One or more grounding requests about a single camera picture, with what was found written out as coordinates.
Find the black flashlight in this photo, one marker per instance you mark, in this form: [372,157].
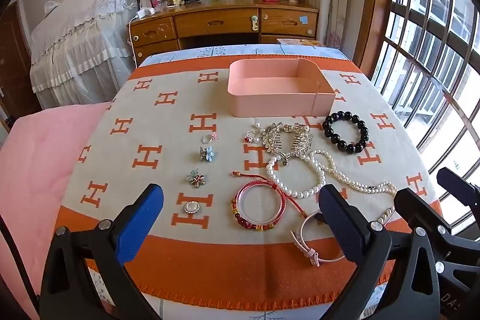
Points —
[191,0]

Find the blue flower hair clip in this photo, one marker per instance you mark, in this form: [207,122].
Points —
[209,154]

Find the metal window grille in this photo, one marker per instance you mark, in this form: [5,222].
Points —
[431,24]

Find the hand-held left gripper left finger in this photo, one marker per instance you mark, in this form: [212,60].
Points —
[140,218]

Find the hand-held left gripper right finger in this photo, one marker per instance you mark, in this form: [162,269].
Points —
[339,220]

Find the pink quilt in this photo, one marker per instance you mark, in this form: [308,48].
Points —
[37,155]

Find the wooden window frame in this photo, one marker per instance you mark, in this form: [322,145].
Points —
[369,5]

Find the round rhinestone brooch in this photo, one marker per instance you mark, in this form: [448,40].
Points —
[192,207]

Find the pearl hair clip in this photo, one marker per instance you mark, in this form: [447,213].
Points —
[256,139]

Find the wooden desk with drawers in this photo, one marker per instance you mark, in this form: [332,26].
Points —
[217,24]

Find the rhinestone double hair comb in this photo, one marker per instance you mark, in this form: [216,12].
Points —
[273,130]

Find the small pearl earring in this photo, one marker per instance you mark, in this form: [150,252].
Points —
[258,125]

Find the orange patterned blanket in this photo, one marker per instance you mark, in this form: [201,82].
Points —
[243,267]

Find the brown wooden door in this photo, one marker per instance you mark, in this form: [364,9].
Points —
[15,61]

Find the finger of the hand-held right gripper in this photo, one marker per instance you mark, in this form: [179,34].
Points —
[459,185]
[416,205]

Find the red beaded bangle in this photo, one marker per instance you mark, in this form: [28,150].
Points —
[235,205]

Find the pink jewelry box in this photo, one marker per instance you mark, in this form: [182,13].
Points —
[270,102]

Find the piano under white lace cover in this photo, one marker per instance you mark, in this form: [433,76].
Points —
[82,42]

